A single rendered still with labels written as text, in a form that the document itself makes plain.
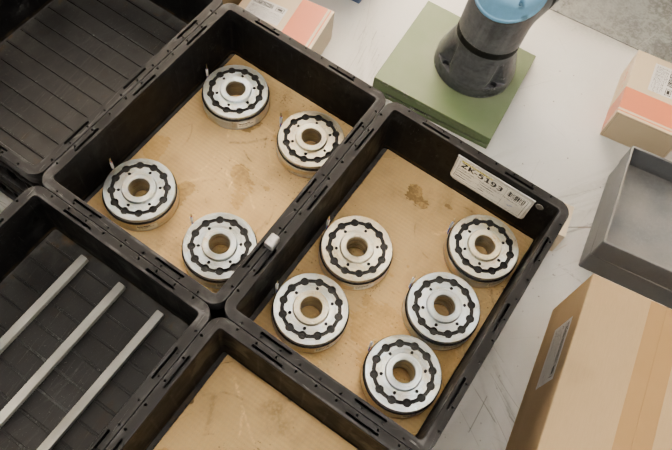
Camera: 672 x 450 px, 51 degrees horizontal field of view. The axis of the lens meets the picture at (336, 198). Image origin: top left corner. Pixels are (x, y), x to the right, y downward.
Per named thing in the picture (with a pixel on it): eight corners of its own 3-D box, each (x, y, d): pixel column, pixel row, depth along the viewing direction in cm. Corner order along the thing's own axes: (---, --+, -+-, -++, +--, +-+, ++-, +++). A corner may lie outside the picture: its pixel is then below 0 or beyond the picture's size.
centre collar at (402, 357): (399, 346, 93) (400, 344, 93) (429, 371, 92) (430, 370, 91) (376, 374, 91) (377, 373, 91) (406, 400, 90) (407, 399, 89)
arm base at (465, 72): (450, 23, 137) (466, -15, 129) (521, 56, 136) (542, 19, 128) (422, 75, 130) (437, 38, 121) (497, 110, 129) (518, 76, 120)
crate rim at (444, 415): (388, 106, 105) (391, 97, 103) (567, 215, 99) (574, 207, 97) (218, 316, 88) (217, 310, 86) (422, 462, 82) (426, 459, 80)
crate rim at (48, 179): (228, 9, 111) (227, -2, 109) (388, 106, 105) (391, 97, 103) (40, 188, 94) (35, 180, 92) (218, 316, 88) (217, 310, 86)
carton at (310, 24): (227, 49, 133) (225, 22, 127) (257, 7, 139) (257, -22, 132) (303, 82, 131) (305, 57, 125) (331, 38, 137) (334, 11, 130)
